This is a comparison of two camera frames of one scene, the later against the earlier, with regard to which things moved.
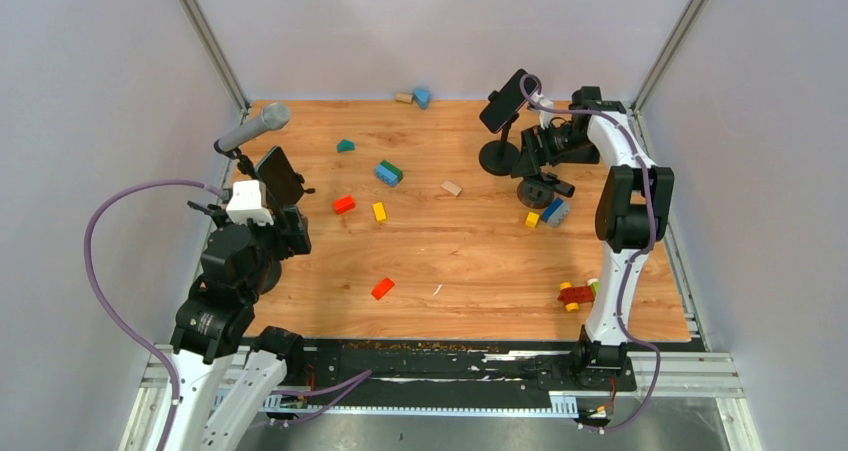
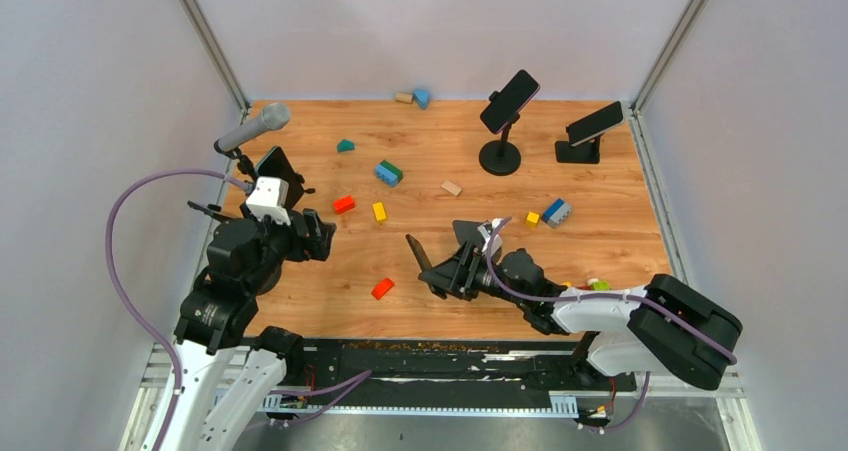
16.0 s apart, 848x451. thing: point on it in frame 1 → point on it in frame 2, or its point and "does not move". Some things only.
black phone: (552, 180) → (419, 254)
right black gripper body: (555, 142) → (481, 276)
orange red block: (383, 287) does not move
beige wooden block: (452, 188) does not move
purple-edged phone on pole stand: (503, 104) does not move
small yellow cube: (532, 219) does not move
